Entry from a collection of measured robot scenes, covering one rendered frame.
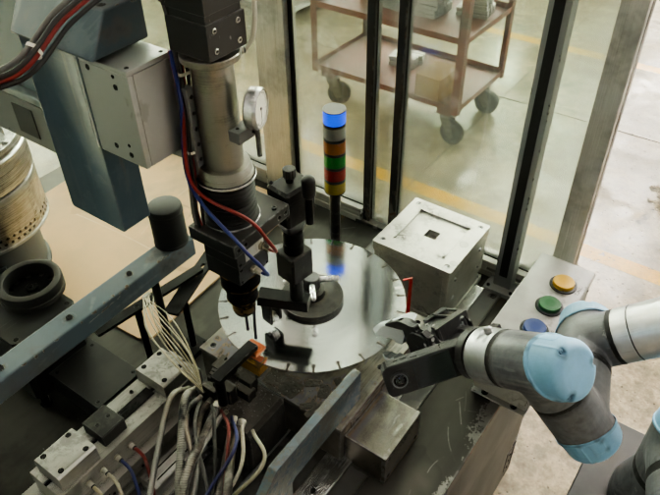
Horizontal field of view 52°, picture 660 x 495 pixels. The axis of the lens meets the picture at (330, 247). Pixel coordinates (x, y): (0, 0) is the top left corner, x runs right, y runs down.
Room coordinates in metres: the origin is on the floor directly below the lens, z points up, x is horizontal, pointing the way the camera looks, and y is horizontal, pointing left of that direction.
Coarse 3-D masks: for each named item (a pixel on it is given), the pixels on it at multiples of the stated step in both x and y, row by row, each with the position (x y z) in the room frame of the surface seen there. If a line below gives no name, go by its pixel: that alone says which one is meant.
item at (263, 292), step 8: (264, 288) 0.80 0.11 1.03; (296, 288) 0.77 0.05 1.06; (264, 296) 0.78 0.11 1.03; (272, 296) 0.78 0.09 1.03; (280, 296) 0.78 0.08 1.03; (288, 296) 0.78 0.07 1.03; (296, 296) 0.77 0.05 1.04; (304, 296) 0.78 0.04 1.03; (264, 304) 0.77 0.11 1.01; (272, 304) 0.77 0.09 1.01; (280, 304) 0.77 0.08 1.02; (288, 304) 0.77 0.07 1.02; (296, 304) 0.76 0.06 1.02; (304, 304) 0.76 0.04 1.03; (264, 312) 0.78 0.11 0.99; (280, 312) 0.78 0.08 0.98; (272, 320) 0.77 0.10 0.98
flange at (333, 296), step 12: (288, 288) 0.87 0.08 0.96; (324, 288) 0.85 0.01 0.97; (336, 288) 0.86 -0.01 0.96; (324, 300) 0.83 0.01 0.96; (336, 300) 0.83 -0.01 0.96; (288, 312) 0.81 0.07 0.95; (300, 312) 0.81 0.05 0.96; (312, 312) 0.81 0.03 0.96; (324, 312) 0.81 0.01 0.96; (336, 312) 0.81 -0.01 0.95
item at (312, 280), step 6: (312, 276) 0.85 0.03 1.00; (318, 276) 0.85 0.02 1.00; (324, 276) 0.85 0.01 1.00; (330, 276) 0.85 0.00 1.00; (336, 276) 0.85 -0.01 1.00; (288, 282) 0.84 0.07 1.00; (306, 282) 0.84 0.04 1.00; (312, 282) 0.84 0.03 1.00; (318, 282) 0.84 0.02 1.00; (306, 288) 0.84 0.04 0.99; (312, 288) 0.82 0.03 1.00; (318, 288) 0.84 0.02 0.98; (312, 294) 0.81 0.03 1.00; (312, 300) 0.80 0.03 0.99
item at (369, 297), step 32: (320, 256) 0.96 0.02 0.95; (352, 256) 0.96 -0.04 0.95; (352, 288) 0.87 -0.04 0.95; (384, 288) 0.87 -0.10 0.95; (224, 320) 0.80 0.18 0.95; (256, 320) 0.80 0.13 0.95; (288, 320) 0.80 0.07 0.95; (320, 320) 0.80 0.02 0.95; (352, 320) 0.79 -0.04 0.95; (384, 320) 0.79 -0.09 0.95; (288, 352) 0.73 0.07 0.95; (320, 352) 0.73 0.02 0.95; (352, 352) 0.72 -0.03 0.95
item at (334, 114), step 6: (324, 108) 1.15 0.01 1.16; (330, 108) 1.15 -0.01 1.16; (336, 108) 1.15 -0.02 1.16; (342, 108) 1.15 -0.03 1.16; (324, 114) 1.14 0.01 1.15; (330, 114) 1.13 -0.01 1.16; (336, 114) 1.13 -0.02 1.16; (342, 114) 1.13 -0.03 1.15; (324, 120) 1.14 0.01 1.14; (330, 120) 1.13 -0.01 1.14; (336, 120) 1.13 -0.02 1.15; (342, 120) 1.13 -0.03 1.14; (330, 126) 1.13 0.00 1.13; (336, 126) 1.13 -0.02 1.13; (342, 126) 1.13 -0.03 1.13
